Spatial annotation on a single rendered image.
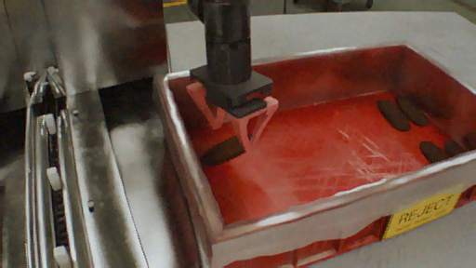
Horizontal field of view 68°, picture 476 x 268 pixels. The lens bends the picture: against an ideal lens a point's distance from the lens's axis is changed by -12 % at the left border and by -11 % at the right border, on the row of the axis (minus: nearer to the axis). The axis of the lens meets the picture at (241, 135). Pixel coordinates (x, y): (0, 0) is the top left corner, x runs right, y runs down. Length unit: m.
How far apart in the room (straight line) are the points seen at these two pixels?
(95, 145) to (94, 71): 0.17
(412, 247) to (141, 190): 0.36
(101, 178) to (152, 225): 0.09
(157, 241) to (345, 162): 0.29
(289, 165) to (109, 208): 0.26
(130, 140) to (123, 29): 0.19
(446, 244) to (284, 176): 0.24
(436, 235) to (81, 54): 0.60
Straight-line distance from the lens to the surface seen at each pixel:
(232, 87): 0.49
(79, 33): 0.68
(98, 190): 0.52
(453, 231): 0.56
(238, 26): 0.47
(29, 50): 0.69
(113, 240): 0.45
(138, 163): 0.60
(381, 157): 0.63
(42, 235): 0.51
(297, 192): 0.54
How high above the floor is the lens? 1.21
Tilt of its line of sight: 37 degrees down
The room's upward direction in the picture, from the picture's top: straight up
